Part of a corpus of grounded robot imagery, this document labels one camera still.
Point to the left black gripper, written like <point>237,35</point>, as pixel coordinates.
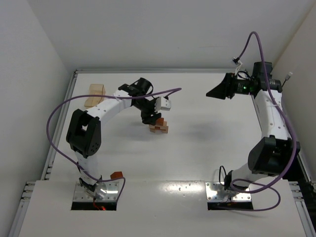
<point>149,115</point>

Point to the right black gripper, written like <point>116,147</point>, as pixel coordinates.
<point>229,86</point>

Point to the dark red arch block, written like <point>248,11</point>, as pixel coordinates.
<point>161,122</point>

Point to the red triangular roof block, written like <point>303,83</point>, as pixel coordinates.
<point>116,175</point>

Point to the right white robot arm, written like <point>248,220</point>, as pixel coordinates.
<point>271,155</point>

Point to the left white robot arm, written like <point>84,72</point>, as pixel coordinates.
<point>84,132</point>

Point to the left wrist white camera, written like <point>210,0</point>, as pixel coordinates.
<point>162,104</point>

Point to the wrist white camera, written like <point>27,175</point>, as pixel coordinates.
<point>162,104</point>
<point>237,61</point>

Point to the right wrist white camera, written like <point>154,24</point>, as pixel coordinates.
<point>237,61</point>

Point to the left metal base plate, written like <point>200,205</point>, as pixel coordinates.
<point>105,192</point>

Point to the metal base plate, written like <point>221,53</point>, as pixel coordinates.
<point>105,192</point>
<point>215,193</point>

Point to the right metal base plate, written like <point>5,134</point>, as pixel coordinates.
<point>215,193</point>

